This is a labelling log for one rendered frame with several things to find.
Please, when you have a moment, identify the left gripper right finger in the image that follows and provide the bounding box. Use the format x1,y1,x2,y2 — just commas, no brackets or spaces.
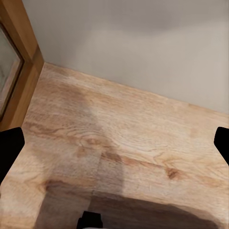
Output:
214,127,229,165

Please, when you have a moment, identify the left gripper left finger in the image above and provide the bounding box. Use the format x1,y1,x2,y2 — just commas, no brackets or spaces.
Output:
0,127,25,186

